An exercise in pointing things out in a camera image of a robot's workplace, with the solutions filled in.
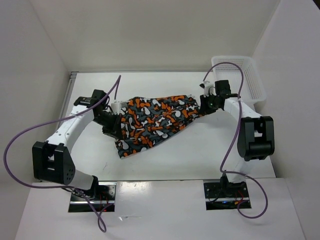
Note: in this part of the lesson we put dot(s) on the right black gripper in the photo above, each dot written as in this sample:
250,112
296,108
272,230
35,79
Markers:
205,110

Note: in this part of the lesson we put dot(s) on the orange camouflage shorts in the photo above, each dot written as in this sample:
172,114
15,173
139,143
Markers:
148,122

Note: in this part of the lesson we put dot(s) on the white plastic basket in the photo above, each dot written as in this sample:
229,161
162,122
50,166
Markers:
235,68

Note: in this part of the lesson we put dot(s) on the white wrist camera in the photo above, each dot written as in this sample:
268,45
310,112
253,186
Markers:
208,88
119,107

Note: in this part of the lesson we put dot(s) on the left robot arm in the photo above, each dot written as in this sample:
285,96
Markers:
52,160

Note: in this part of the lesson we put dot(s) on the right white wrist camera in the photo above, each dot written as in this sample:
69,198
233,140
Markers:
208,88

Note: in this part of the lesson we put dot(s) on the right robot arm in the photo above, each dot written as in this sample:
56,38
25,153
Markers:
254,134

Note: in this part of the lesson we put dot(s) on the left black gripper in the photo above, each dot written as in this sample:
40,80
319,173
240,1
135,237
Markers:
115,130

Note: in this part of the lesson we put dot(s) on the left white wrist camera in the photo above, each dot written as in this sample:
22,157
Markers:
119,107

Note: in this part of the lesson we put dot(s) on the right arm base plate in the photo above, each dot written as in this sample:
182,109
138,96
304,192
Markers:
228,198

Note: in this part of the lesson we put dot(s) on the aluminium table edge rail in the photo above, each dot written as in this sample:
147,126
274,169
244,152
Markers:
65,103

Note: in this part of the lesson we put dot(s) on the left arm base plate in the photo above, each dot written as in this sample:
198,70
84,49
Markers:
104,201

